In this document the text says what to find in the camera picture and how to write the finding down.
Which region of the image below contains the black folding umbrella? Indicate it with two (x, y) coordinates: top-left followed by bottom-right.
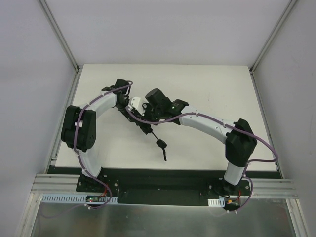
(118, 107), (167, 161)

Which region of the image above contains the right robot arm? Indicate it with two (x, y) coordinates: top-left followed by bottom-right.
(142, 88), (257, 186)

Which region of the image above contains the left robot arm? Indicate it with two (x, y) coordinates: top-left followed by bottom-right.
(61, 79), (133, 178)

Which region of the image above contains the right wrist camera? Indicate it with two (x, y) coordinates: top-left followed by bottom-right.
(127, 97), (147, 116)

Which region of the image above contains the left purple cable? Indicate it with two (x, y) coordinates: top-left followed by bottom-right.
(73, 80), (134, 183)

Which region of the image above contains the right white cable duct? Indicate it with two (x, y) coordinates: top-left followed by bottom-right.
(207, 198), (225, 208)

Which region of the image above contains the white cable duct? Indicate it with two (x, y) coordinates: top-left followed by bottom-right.
(42, 194), (119, 205)
(207, 198), (225, 208)

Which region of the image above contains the right aluminium frame post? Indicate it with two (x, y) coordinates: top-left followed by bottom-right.
(249, 0), (299, 75)

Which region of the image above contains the aluminium frame post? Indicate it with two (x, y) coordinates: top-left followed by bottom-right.
(37, 0), (80, 72)
(249, 0), (299, 75)

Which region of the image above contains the aluminium cross rail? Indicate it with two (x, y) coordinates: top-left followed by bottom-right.
(31, 174), (299, 199)

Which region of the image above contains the left white cable duct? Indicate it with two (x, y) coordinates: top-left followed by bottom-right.
(42, 194), (119, 205)

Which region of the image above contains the left aluminium frame post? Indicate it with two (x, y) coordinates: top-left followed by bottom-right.
(37, 0), (80, 72)

